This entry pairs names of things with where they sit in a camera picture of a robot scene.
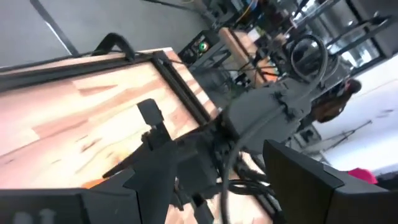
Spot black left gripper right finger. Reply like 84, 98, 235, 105
262, 139, 398, 224

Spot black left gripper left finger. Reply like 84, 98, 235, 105
0, 167, 141, 224

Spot black aluminium rig frame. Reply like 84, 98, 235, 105
0, 49, 224, 125

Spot wooden workbench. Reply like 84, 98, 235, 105
218, 27, 279, 86

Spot black open floor case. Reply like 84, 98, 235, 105
294, 126, 323, 147

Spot black computer tower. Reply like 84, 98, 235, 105
178, 29, 225, 68

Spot person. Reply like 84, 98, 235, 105
310, 78, 363, 124

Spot pink object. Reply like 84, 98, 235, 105
347, 167, 379, 185

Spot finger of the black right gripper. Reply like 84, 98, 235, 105
102, 148, 180, 224
136, 98, 172, 151

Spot black tripod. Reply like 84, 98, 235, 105
322, 119, 374, 152

